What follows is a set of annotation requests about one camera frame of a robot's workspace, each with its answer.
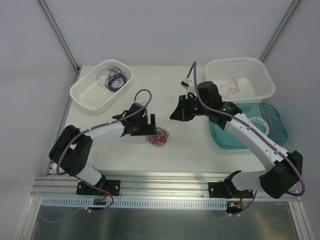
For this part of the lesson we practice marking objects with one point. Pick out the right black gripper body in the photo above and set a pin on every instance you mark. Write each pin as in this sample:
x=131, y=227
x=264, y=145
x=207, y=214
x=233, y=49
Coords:
x=186, y=108

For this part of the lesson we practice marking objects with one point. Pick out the right aluminium frame post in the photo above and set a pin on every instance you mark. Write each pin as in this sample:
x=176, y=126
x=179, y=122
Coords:
x=292, y=8

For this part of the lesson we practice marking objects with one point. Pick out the left aluminium frame post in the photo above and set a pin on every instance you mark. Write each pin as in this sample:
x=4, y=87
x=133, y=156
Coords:
x=57, y=32

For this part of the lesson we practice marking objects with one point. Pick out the aluminium mounting rail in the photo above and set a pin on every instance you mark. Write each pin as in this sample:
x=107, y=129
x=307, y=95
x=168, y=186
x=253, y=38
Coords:
x=134, y=184

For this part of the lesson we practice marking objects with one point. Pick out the aluminium frame post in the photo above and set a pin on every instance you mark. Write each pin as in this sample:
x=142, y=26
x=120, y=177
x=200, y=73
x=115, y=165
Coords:
x=57, y=32
x=292, y=8

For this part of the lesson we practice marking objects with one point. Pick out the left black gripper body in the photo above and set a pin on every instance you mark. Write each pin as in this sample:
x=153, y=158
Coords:
x=144, y=128

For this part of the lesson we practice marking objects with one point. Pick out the white slotted cable duct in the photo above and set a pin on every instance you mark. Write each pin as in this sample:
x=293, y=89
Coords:
x=135, y=203

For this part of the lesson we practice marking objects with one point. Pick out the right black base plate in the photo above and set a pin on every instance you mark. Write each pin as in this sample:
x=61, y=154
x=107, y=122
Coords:
x=222, y=190

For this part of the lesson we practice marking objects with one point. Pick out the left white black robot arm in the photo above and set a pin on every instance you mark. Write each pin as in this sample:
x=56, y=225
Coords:
x=72, y=149

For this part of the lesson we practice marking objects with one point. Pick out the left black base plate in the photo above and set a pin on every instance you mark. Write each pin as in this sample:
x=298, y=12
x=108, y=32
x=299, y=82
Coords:
x=111, y=186

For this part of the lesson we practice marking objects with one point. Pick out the white plastic tub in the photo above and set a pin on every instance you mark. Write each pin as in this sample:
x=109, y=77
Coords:
x=240, y=79

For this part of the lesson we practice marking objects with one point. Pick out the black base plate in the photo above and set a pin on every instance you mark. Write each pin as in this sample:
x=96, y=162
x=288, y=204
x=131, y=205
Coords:
x=222, y=190
x=111, y=186

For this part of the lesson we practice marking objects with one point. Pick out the white perforated basket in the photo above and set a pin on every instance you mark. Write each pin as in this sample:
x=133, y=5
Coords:
x=98, y=89

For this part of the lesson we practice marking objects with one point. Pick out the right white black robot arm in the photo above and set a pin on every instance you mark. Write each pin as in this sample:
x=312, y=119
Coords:
x=282, y=169

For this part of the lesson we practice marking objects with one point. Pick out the teal transparent plastic bin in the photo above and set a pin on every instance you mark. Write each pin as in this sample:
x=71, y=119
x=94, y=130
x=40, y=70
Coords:
x=264, y=116

